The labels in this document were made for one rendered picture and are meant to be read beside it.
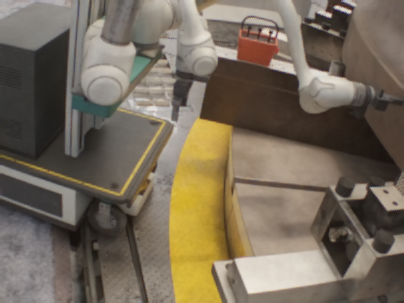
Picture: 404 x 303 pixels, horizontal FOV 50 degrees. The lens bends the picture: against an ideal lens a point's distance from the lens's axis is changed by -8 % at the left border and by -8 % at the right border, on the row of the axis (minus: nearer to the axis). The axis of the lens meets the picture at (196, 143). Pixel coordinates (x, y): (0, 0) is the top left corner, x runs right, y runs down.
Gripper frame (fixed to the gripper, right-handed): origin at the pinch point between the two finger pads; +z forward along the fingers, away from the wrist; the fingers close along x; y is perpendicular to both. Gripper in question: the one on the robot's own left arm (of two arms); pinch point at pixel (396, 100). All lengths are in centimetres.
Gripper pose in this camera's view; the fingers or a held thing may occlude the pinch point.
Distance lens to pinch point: 187.8
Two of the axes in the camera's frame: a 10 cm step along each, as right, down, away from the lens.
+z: 9.8, 0.8, 1.8
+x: -1.1, -5.6, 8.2
